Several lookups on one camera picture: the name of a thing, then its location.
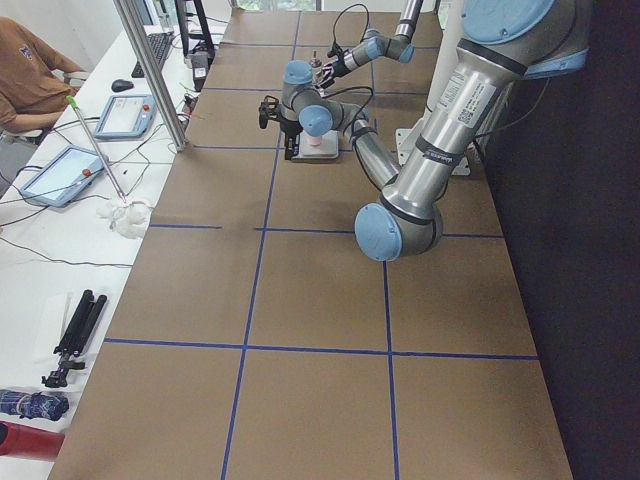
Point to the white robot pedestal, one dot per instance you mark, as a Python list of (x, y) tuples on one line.
[(430, 125)]

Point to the blue teach pendant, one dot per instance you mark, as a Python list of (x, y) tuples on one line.
[(63, 178), (126, 117)]

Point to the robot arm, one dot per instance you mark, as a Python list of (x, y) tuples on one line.
[(372, 45), (501, 42)]

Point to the white crumpled cloth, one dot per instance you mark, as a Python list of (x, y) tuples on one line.
[(128, 220)]

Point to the red bottle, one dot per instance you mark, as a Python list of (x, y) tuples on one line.
[(26, 442)]

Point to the aluminium frame post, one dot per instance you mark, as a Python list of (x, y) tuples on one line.
[(138, 38)]

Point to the far blue teach pendant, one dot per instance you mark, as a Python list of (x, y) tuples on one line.
[(126, 117)]

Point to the black computer mouse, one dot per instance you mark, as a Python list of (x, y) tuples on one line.
[(121, 85)]

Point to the blue folded umbrella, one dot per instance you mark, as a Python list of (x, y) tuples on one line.
[(34, 405)]

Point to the digital kitchen scale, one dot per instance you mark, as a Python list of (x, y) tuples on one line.
[(328, 151)]

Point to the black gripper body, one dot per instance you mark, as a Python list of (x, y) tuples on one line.
[(290, 132), (338, 65)]

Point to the glass sauce bottle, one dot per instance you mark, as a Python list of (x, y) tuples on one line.
[(316, 65)]

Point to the seated person brown shirt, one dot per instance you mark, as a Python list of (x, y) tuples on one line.
[(32, 96)]

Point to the black power adapter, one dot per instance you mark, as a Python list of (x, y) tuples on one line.
[(200, 67)]

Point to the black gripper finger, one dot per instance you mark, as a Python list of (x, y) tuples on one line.
[(291, 145)]

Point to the black keyboard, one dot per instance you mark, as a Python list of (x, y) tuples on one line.
[(161, 45)]

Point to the black folded tripod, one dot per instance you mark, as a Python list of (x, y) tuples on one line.
[(75, 338)]

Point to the metal stick green tip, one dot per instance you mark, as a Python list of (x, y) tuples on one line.
[(104, 161)]

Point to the near blue teach pendant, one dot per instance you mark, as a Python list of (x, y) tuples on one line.
[(63, 178)]

